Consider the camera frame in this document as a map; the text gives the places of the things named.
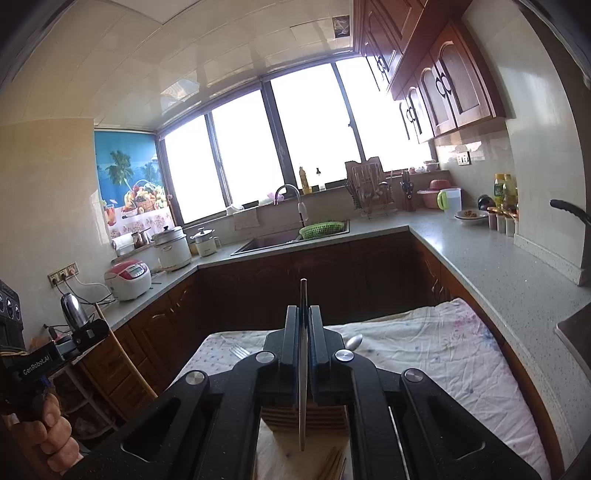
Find black wok pan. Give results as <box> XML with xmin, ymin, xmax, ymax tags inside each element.
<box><xmin>549</xmin><ymin>199</ymin><xmax>591</xmax><ymax>227</ymax></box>

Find yellow cooking oil bottle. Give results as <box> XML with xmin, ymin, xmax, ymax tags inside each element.
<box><xmin>494</xmin><ymin>173</ymin><xmax>518</xmax><ymax>212</ymax></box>

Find white jug green lid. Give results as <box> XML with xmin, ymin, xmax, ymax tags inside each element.
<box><xmin>437</xmin><ymin>187</ymin><xmax>463</xmax><ymax>215</ymax></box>

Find wooden chopstick centre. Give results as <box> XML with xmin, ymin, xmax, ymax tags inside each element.
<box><xmin>315</xmin><ymin>447</ymin><xmax>346</xmax><ymax>480</ymax></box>

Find plate with food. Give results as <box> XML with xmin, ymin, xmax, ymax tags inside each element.
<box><xmin>454</xmin><ymin>210</ymin><xmax>488</xmax><ymax>226</ymax></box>

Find kitchen sink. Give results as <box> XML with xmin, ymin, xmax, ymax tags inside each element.
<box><xmin>232</xmin><ymin>221</ymin><xmax>349</xmax><ymax>256</ymax></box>

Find stainless electric kettle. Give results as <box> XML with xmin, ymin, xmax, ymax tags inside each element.
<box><xmin>60</xmin><ymin>293</ymin><xmax>89</xmax><ymax>331</ymax></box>

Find yellow dish soap bottle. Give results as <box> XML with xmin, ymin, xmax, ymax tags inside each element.
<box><xmin>298</xmin><ymin>167</ymin><xmax>312</xmax><ymax>195</ymax></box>

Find white pink rice cooker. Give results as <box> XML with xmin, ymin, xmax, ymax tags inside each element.
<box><xmin>104</xmin><ymin>259</ymin><xmax>151</xmax><ymax>302</ymax></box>

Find upper wooden wall cabinets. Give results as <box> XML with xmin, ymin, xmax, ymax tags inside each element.
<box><xmin>353</xmin><ymin>0</ymin><xmax>506</xmax><ymax>143</ymax></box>

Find dish drying rack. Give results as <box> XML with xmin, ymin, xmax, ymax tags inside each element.
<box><xmin>345</xmin><ymin>157</ymin><xmax>397</xmax><ymax>218</ymax></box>

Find chrome kitchen faucet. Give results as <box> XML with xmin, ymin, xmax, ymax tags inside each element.
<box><xmin>273</xmin><ymin>183</ymin><xmax>308</xmax><ymax>227</ymax></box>

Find floral white tablecloth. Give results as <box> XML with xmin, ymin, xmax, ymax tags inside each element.
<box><xmin>174</xmin><ymin>299</ymin><xmax>551</xmax><ymax>479</ymax></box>

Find white slow cooker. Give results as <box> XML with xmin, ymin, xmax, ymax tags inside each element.
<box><xmin>152</xmin><ymin>226</ymin><xmax>191</xmax><ymax>272</ymax></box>

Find green sink basket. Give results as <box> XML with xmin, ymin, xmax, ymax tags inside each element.
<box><xmin>300</xmin><ymin>221</ymin><xmax>346</xmax><ymax>240</ymax></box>

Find small white electric pot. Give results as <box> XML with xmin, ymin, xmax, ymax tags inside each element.
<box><xmin>189</xmin><ymin>227</ymin><xmax>221</xmax><ymax>257</ymax></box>

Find wall power socket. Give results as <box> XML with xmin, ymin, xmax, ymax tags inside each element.
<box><xmin>48</xmin><ymin>262</ymin><xmax>79</xmax><ymax>288</ymax></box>

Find pink plastic basin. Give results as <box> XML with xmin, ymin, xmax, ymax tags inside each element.
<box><xmin>417</xmin><ymin>179</ymin><xmax>452</xmax><ymax>209</ymax></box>

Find tropical beach poster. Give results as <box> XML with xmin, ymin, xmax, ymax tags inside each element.
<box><xmin>94</xmin><ymin>130</ymin><xmax>174</xmax><ymax>239</ymax></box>

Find person's left hand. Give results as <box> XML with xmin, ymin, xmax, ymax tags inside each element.
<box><xmin>1</xmin><ymin>393</ymin><xmax>83</xmax><ymax>479</ymax></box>

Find wooden utensil holder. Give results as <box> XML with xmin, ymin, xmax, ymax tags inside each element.
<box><xmin>260</xmin><ymin>403</ymin><xmax>350</xmax><ymax>439</ymax></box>

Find lower dark wooden cabinets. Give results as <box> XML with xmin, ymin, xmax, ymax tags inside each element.
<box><xmin>131</xmin><ymin>232</ymin><xmax>564</xmax><ymax>479</ymax></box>

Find metal fork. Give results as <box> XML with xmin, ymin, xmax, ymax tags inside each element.
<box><xmin>230</xmin><ymin>346</ymin><xmax>252</xmax><ymax>359</ymax></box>

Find metal spoon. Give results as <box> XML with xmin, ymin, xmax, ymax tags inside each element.
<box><xmin>345</xmin><ymin>334</ymin><xmax>363</xmax><ymax>351</ymax></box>

